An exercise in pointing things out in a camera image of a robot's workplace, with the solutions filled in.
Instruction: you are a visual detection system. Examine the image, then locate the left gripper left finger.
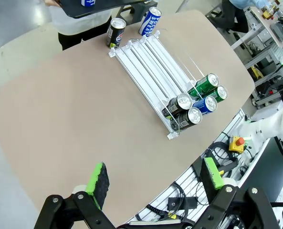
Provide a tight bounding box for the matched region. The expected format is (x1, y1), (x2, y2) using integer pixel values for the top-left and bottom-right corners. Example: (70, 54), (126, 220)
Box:
(33, 162), (119, 229)

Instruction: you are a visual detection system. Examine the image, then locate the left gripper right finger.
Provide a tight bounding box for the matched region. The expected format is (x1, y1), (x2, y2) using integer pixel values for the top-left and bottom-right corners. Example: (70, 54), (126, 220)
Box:
(195, 156), (281, 229)

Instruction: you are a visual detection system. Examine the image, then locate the green Chilsung cider can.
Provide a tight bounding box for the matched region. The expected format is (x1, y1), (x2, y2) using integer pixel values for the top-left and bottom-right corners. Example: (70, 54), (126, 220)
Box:
(187, 73), (220, 98)
(203, 84), (229, 104)

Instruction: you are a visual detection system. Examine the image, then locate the black rectangular serving tray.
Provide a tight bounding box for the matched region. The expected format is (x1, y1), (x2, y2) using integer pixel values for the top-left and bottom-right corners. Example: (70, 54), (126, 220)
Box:
(59, 0), (158, 19)

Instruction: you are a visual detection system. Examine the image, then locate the yellow hand tool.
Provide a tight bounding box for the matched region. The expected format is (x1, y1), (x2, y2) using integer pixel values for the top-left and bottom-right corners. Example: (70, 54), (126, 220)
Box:
(250, 66), (264, 81)

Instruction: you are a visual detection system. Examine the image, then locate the seated person in blue shirt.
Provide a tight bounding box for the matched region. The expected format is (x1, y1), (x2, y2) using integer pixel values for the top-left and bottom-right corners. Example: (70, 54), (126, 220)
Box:
(221, 0), (275, 34)

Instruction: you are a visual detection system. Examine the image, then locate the person in white hoodie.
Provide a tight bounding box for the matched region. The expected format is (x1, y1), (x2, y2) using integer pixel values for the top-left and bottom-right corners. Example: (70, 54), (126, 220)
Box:
(48, 0), (113, 52)

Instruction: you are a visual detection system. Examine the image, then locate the white slotted mounting panel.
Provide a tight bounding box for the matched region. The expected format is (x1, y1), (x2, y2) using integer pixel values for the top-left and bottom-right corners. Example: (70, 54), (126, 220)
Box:
(131, 108), (273, 229)

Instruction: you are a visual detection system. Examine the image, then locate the yellow emergency stop box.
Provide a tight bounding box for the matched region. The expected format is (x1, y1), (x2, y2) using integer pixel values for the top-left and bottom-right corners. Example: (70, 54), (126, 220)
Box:
(228, 135), (246, 153)

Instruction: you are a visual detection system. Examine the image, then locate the black Pepsi can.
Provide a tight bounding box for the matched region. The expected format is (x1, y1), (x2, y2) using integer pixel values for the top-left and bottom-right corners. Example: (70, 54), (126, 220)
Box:
(171, 107), (203, 131)
(168, 93), (193, 115)
(106, 18), (127, 48)

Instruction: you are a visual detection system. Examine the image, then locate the dark grey control cabinet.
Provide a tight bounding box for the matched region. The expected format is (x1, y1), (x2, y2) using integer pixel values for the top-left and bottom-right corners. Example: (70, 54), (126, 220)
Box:
(262, 137), (283, 215)

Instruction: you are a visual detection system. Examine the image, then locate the white sloped can dispenser rack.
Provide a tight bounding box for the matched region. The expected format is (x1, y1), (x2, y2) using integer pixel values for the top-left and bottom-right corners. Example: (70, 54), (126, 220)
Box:
(108, 28), (204, 141)

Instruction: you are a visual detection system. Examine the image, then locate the dark grey floor base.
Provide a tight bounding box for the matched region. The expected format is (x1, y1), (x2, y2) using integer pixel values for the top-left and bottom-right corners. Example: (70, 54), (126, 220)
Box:
(118, 1), (159, 21)

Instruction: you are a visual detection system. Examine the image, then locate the black enabling switch handle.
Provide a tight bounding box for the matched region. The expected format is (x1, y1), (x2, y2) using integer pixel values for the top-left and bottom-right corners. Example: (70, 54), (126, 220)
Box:
(216, 158), (239, 177)

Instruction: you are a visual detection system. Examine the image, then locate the black coiled cable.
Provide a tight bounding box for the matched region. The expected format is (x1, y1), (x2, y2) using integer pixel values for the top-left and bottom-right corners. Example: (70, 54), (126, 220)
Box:
(209, 142), (239, 172)

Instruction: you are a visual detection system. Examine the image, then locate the aluminium frame workbench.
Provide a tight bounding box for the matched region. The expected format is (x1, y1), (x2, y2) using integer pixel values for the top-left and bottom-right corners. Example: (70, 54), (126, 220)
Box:
(231, 0), (283, 109)

